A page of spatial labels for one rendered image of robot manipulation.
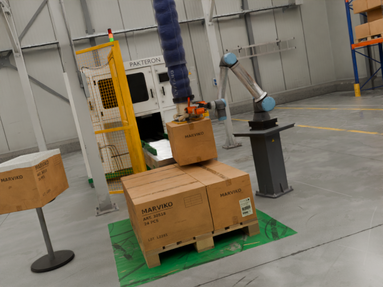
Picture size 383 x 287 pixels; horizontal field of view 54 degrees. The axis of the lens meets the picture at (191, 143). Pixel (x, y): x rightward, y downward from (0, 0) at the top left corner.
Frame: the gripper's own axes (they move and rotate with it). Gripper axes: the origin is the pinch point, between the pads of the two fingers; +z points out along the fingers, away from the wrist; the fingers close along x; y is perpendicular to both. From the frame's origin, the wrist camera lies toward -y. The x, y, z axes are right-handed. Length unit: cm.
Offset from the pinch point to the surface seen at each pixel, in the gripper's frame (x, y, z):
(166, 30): 82, 17, 6
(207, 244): -108, -74, 28
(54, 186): -44, -3, 142
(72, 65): 72, 125, 103
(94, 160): -48, 124, 102
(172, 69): 42.6, 20.5, 6.9
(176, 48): 63, 17, -1
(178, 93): 18.0, 18.5, 5.4
